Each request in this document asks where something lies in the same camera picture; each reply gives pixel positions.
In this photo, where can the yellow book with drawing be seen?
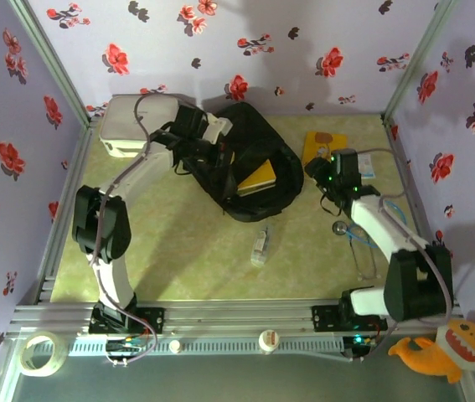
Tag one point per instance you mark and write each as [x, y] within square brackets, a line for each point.
[310, 144]

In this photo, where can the black backpack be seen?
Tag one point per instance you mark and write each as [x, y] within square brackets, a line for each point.
[279, 192]

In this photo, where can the clear pencil case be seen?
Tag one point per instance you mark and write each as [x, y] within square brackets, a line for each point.
[261, 247]

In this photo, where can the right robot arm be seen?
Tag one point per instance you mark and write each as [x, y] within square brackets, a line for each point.
[417, 285]

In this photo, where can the white and blue packet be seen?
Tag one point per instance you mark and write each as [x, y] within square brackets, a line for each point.
[367, 167]

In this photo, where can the stethoscope with blue tube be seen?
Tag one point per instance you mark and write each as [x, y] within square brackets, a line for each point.
[339, 228]

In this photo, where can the white plastic storage box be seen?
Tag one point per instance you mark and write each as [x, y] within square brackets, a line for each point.
[124, 121]

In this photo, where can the small controller board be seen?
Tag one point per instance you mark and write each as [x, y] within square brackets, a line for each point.
[126, 345]
[360, 341]

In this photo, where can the white bottle with red label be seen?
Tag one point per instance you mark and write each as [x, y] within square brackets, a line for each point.
[269, 340]

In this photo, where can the orange plush toy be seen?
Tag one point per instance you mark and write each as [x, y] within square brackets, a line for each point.
[438, 356]

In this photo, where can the small white knob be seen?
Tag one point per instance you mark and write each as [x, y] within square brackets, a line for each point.
[174, 346]

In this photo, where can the clear tape roll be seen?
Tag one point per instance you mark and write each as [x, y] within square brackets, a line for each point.
[60, 360]

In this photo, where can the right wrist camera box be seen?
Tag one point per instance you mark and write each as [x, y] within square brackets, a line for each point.
[346, 163]

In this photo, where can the aluminium frame side rail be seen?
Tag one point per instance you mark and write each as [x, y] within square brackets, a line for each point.
[75, 159]
[408, 167]

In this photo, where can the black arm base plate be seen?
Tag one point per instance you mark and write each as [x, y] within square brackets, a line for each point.
[325, 318]
[153, 318]

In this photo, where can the aluminium frame post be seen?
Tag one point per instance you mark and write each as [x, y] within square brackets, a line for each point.
[418, 58]
[55, 63]

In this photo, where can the aluminium frame cross rail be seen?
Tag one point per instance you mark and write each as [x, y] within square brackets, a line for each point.
[237, 318]

